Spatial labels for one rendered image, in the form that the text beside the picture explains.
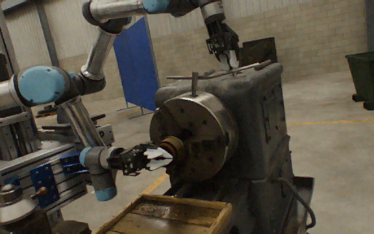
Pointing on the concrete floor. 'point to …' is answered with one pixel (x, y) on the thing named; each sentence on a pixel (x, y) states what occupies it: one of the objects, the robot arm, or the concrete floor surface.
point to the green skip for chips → (373, 78)
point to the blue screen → (137, 65)
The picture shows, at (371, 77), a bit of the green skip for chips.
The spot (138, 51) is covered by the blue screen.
